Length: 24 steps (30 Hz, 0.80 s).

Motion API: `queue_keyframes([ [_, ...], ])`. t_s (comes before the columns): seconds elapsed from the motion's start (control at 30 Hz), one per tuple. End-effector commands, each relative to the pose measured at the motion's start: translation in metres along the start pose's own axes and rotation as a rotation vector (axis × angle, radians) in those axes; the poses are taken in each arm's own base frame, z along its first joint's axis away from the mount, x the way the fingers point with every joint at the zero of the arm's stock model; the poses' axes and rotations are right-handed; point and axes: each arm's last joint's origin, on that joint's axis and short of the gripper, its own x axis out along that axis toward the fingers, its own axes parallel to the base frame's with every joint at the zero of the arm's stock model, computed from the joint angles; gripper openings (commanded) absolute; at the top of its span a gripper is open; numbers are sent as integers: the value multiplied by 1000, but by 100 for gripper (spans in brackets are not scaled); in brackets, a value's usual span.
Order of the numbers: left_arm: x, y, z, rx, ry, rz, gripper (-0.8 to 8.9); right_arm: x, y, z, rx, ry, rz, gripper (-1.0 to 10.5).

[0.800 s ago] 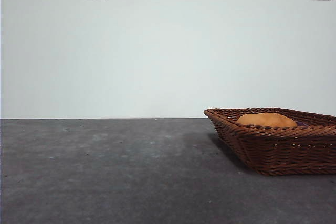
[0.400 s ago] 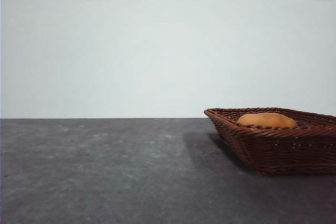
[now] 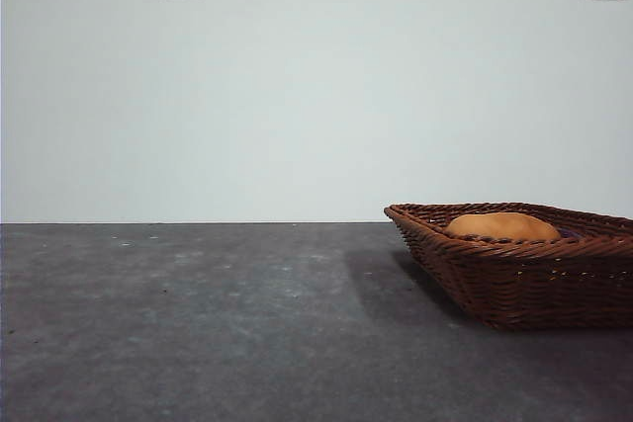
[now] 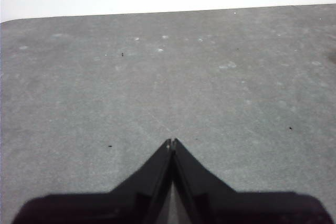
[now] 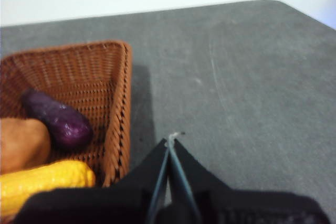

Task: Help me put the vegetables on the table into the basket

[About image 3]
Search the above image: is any brown potato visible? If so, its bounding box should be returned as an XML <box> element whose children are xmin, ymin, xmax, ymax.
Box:
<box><xmin>443</xmin><ymin>211</ymin><xmax>563</xmax><ymax>243</ymax></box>

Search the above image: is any brown wicker basket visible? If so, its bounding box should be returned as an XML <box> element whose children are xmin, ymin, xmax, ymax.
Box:
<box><xmin>383</xmin><ymin>202</ymin><xmax>633</xmax><ymax>333</ymax></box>

